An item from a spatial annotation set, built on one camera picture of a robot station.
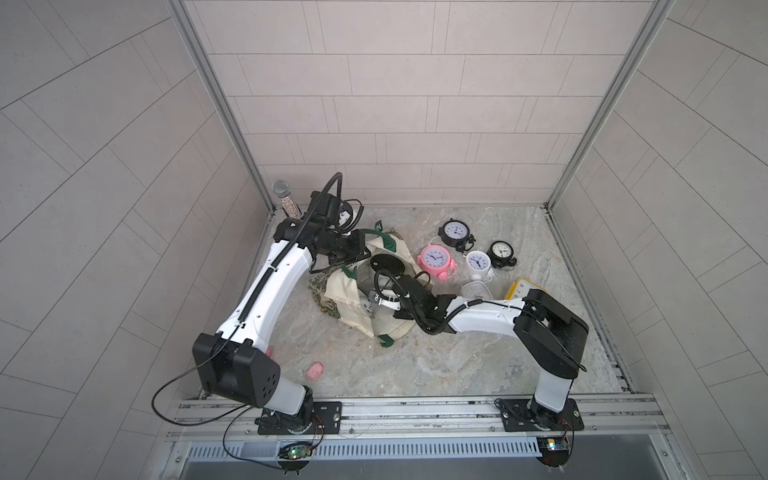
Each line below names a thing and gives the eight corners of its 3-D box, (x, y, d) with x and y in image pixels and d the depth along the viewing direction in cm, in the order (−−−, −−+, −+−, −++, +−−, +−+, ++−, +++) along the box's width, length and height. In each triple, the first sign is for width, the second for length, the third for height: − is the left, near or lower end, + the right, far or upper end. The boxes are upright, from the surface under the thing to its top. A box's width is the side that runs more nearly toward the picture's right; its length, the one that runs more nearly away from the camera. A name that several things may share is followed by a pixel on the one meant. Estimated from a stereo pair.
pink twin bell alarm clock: (413, 265, 102) (413, 260, 99) (428, 245, 107) (429, 239, 105) (447, 284, 97) (448, 279, 94) (461, 262, 103) (463, 257, 100)
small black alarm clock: (491, 269, 100) (494, 263, 98) (486, 246, 106) (488, 240, 104) (514, 269, 100) (517, 263, 98) (507, 246, 107) (510, 240, 104)
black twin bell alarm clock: (434, 237, 110) (435, 231, 107) (452, 221, 115) (453, 215, 112) (463, 256, 104) (464, 251, 102) (479, 239, 109) (481, 233, 107)
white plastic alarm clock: (466, 278, 98) (468, 273, 96) (462, 255, 104) (464, 250, 102) (492, 278, 98) (494, 274, 96) (487, 255, 104) (489, 250, 102)
